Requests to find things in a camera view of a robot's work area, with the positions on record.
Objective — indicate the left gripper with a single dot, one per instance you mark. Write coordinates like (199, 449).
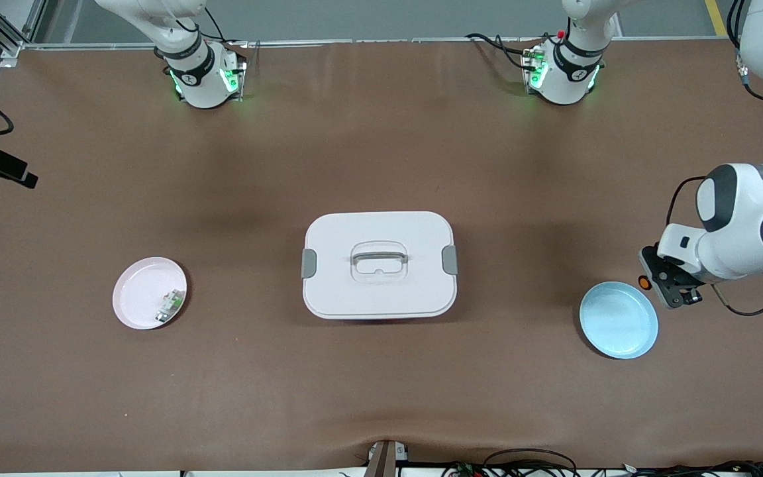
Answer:
(685, 289)

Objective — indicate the orange black push-button switch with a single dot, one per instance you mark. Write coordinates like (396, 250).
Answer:
(644, 283)

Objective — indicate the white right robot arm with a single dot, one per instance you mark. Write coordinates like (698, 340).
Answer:
(209, 93)

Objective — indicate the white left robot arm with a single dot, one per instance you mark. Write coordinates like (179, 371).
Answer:
(752, 218)

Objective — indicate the white lidded storage box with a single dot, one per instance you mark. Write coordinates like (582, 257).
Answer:
(379, 291)

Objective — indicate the light blue round plate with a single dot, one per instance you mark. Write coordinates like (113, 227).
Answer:
(618, 321)

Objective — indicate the pink round plate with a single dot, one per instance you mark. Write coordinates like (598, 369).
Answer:
(133, 301)

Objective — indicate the brown table mat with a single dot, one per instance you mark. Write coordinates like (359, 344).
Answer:
(381, 397)

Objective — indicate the aluminium frame post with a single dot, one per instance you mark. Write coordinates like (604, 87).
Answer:
(10, 50)

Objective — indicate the green white switch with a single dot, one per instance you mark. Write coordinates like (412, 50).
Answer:
(171, 305)

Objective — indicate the metal table edge bracket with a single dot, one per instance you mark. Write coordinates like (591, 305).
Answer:
(381, 460)

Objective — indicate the silver table edge rail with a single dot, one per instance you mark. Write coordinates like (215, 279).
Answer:
(388, 42)

